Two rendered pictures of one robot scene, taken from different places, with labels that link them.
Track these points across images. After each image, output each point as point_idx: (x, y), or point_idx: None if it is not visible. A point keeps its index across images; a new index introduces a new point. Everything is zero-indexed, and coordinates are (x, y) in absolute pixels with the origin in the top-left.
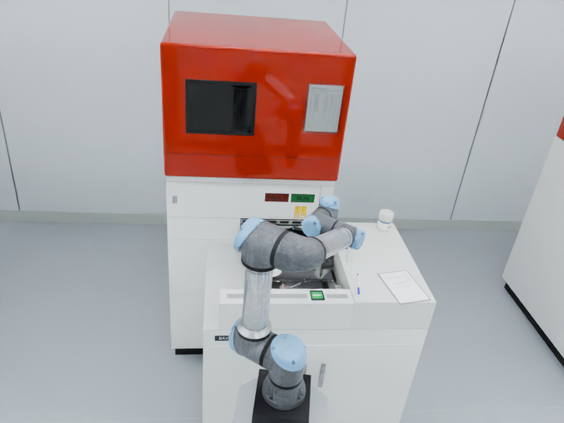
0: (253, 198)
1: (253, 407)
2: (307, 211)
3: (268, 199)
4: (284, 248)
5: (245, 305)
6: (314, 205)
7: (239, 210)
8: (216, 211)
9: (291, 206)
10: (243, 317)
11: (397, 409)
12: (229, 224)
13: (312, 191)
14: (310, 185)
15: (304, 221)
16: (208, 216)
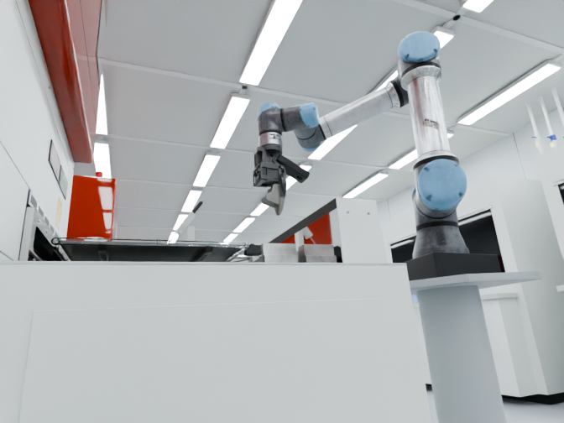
0: (44, 141)
1: (488, 254)
2: (60, 216)
3: (51, 157)
4: None
5: (445, 123)
6: (64, 206)
7: (31, 159)
8: (14, 132)
9: (57, 195)
10: (447, 140)
11: None
12: (18, 197)
13: (66, 175)
14: (67, 160)
15: (315, 104)
16: (3, 138)
